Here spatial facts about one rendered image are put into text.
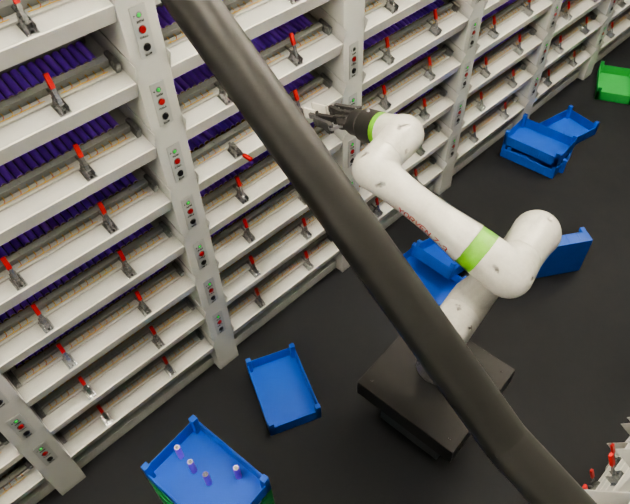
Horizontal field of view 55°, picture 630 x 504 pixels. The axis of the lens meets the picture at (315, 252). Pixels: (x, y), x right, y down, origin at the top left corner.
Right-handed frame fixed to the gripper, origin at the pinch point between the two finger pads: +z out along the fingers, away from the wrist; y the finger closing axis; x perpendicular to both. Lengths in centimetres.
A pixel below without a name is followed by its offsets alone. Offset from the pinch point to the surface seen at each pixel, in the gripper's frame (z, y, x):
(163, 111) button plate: 2.8, -44.9, 20.5
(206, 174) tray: 11.2, -35.8, -5.7
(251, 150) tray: 10.5, -19.3, -6.2
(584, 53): 33, 228, -77
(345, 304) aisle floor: 21, 9, -100
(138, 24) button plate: -3, -45, 43
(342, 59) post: 7.3, 20.6, 6.8
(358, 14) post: 3.7, 27.1, 18.9
